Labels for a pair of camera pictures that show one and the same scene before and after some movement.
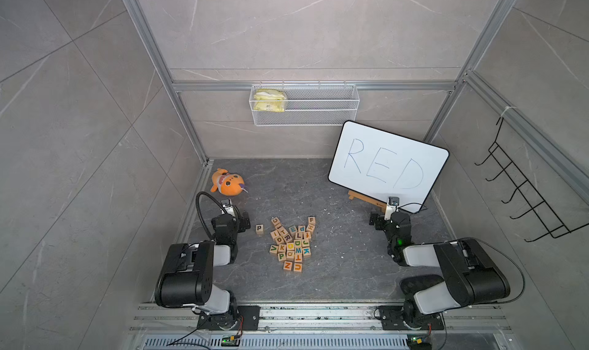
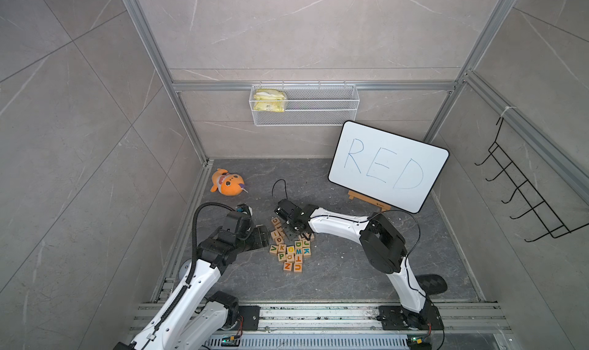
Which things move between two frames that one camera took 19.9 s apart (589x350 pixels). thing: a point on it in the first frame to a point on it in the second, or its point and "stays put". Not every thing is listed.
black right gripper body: (381, 225) to (290, 230)
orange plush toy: (226, 183) stays put
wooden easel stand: (367, 199) stays put
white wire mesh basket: (304, 105) stays put
